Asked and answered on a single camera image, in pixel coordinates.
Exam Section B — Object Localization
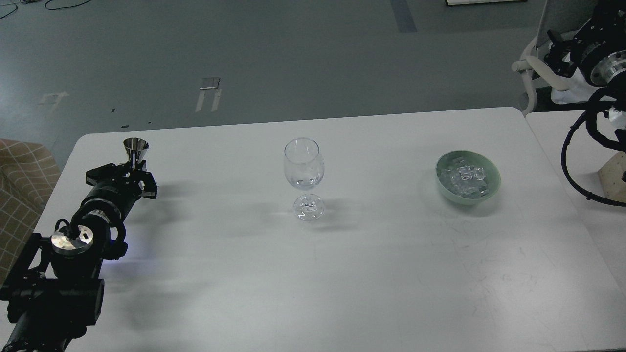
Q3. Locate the clear ice cubes pile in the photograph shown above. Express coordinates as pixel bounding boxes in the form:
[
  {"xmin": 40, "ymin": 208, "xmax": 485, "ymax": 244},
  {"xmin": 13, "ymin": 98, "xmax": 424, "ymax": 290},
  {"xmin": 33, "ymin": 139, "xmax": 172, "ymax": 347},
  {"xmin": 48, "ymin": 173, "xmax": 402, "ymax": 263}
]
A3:
[{"xmin": 438, "ymin": 165, "xmax": 491, "ymax": 199}]

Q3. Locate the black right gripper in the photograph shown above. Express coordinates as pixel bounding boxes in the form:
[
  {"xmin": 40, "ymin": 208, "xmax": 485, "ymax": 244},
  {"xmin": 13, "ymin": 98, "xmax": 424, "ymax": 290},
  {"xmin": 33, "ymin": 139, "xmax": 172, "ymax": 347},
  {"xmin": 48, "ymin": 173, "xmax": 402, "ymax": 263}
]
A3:
[{"xmin": 544, "ymin": 10, "xmax": 626, "ymax": 88}]

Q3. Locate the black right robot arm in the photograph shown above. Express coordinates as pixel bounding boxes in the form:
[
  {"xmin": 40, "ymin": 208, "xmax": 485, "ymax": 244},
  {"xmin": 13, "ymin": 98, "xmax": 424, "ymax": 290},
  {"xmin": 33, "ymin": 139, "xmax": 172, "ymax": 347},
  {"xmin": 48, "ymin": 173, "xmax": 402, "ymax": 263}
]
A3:
[{"xmin": 545, "ymin": 0, "xmax": 626, "ymax": 207}]

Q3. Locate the plaid beige sofa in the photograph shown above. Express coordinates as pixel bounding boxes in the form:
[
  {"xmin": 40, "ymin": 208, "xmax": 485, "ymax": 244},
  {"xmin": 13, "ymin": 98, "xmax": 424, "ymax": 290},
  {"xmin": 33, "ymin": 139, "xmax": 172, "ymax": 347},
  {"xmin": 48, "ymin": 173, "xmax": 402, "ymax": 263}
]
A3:
[{"xmin": 0, "ymin": 139, "xmax": 61, "ymax": 282}]

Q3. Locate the steel cocktail jigger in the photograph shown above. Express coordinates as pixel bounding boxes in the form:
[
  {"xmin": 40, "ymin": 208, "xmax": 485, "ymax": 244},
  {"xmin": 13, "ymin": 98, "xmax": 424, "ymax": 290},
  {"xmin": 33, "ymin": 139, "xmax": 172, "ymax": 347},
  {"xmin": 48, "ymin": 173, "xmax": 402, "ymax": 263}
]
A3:
[{"xmin": 123, "ymin": 137, "xmax": 149, "ymax": 171}]

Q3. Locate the clear wine glass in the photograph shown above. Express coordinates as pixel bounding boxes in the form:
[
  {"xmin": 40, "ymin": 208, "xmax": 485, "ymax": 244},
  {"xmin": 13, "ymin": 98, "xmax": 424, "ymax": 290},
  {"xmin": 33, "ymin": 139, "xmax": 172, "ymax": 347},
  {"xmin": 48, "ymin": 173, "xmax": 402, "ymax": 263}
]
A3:
[{"xmin": 283, "ymin": 137, "xmax": 326, "ymax": 222}]

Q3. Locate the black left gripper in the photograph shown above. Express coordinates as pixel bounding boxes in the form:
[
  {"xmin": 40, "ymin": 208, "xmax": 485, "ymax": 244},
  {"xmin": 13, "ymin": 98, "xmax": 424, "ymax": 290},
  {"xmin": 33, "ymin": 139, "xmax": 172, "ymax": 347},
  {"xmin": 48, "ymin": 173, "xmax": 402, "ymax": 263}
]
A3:
[{"xmin": 78, "ymin": 163, "xmax": 158, "ymax": 226}]

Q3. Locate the beige speckled block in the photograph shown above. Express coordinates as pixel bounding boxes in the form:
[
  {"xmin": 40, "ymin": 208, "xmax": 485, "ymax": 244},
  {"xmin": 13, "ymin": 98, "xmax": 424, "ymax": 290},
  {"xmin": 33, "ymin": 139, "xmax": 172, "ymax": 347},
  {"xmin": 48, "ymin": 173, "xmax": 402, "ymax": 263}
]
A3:
[{"xmin": 597, "ymin": 151, "xmax": 626, "ymax": 202}]

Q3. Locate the green ceramic bowl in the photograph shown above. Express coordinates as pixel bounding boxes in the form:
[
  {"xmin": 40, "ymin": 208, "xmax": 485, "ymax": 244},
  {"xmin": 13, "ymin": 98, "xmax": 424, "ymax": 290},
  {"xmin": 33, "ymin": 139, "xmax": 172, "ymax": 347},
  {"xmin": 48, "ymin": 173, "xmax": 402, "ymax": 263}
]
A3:
[{"xmin": 435, "ymin": 150, "xmax": 501, "ymax": 206}]

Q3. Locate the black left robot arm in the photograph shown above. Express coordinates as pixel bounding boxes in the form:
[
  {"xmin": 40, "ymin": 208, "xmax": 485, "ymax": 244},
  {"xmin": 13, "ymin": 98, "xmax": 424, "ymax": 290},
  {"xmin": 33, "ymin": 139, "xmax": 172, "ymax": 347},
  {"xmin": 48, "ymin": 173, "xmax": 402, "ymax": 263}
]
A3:
[{"xmin": 1, "ymin": 161, "xmax": 158, "ymax": 352}]

